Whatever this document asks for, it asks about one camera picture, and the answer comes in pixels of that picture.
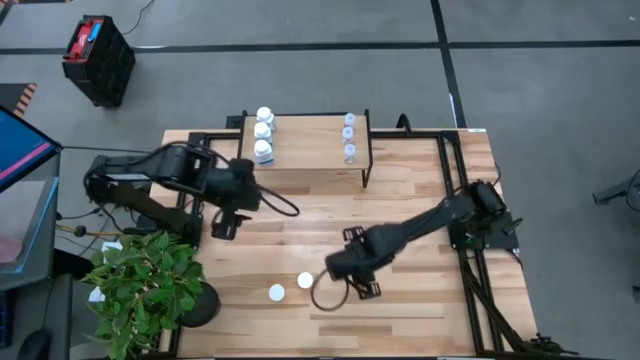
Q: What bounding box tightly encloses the wooden shelf black frame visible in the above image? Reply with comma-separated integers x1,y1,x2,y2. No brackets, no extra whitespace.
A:
238,109,374,189

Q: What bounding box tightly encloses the green leafy plant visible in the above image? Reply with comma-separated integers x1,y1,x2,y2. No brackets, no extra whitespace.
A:
82,230,206,360

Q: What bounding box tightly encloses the black right gripper cable loop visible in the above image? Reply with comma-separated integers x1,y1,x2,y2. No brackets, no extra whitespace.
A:
309,269,351,312

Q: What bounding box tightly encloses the black computer mouse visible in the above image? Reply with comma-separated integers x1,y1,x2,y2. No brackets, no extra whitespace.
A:
17,328,52,360

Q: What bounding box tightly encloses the gray chair base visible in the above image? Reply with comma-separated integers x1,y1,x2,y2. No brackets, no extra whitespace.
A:
592,168,640,206

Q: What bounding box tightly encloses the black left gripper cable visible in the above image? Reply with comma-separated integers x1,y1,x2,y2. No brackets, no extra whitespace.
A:
252,182,301,219

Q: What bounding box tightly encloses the black plant pot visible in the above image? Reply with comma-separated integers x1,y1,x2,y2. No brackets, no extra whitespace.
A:
178,281,222,329

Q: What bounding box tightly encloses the blue screen monitor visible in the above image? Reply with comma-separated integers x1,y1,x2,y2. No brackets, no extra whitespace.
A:
0,104,64,194

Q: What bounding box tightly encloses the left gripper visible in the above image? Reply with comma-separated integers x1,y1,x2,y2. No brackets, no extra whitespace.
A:
211,158,264,241

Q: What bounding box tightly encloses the black crate with red tools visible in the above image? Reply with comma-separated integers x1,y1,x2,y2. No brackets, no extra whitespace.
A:
62,14,137,108

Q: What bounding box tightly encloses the black aluminium table frame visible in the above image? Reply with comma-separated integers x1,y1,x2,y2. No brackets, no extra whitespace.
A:
158,127,581,359

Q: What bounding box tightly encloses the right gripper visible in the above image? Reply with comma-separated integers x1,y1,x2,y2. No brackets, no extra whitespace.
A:
324,225,401,301

